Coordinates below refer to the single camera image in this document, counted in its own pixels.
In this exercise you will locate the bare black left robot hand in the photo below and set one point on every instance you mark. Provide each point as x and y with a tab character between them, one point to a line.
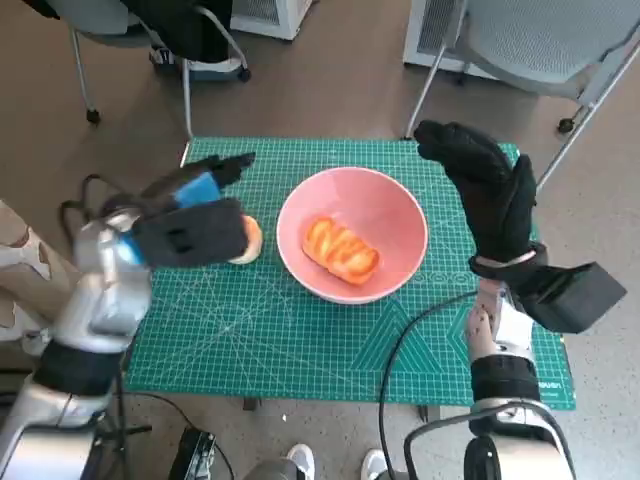
200	187

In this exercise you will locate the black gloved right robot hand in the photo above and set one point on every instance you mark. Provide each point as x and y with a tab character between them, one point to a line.
495	200

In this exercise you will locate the round bread bun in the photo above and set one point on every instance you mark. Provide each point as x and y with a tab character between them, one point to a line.
252	240

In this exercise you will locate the pink bowl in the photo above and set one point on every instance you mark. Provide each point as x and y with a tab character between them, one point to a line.
400	225

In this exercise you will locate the long orange bread loaf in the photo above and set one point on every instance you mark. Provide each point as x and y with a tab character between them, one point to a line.
340	250

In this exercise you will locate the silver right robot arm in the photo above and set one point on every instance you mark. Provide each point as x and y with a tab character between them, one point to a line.
505	325

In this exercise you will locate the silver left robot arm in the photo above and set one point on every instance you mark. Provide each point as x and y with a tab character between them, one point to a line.
100	300

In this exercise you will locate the green cutting mat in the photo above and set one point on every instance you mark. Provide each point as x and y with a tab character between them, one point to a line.
250	340

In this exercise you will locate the person in black trousers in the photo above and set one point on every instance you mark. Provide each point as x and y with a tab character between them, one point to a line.
185	25

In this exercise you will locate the grey mesh chair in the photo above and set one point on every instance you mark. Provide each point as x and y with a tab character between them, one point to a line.
540	35

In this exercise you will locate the white cabinet with grille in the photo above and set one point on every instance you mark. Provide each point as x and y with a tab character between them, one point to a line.
410	45

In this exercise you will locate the small white cabinet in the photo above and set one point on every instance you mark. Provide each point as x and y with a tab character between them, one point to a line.
290	20

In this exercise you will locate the grey chair with solid seat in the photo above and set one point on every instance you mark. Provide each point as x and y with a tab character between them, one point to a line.
100	22

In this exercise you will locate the person in beige trousers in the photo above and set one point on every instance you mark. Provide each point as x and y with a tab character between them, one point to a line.
25	280

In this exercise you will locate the black floor bar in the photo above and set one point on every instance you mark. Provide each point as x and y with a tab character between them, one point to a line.
135	430

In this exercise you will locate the black floor device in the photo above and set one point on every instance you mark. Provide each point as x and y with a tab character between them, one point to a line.
190	455

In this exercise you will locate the white shoe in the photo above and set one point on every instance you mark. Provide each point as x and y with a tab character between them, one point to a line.
300	460
375	465

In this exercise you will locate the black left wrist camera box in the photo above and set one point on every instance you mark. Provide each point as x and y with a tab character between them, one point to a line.
195	235

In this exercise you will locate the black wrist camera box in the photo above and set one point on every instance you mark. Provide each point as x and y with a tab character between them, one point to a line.
575	300
195	235

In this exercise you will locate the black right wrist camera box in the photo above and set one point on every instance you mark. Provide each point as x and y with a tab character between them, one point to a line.
575	300

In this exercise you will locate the black table bracket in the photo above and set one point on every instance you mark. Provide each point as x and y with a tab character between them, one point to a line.
252	404
428	412

